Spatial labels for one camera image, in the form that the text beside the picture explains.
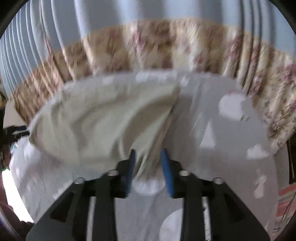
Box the beige hooded jacket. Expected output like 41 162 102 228
29 81 180 178

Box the blue floral curtain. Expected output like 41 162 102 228
1 1 295 152

